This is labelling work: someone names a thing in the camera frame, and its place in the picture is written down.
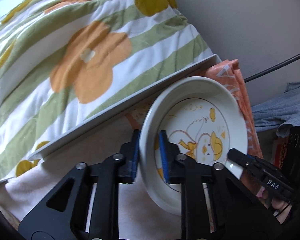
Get duck pattern plate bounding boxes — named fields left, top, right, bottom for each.
left=139, top=76, right=248, bottom=216

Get person's right hand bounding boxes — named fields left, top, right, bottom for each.
left=256, top=187, right=292, bottom=223

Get grey-blue cloth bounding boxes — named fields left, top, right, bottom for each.
left=252, top=82, right=300, bottom=138

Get pale pink floral tablecloth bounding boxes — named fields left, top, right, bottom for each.
left=0, top=60, right=262, bottom=239

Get white tray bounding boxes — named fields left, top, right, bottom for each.
left=27, top=54, right=221, bottom=160

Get floral green orange duvet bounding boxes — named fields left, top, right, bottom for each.
left=0, top=0, right=212, bottom=181

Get black camera box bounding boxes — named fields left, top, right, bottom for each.
left=285, top=126, right=300, bottom=161

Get black cable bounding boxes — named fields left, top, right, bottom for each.
left=243, top=48, right=300, bottom=83

